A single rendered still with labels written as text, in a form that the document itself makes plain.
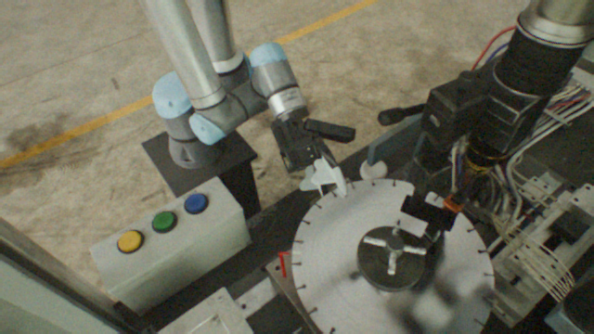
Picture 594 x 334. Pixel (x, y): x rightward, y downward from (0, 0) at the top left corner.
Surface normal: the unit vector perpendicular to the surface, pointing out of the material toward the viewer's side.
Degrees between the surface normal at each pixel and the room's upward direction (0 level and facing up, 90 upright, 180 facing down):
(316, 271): 0
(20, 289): 90
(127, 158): 0
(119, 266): 0
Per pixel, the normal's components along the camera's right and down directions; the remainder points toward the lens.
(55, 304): 0.60, 0.62
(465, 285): -0.03, -0.62
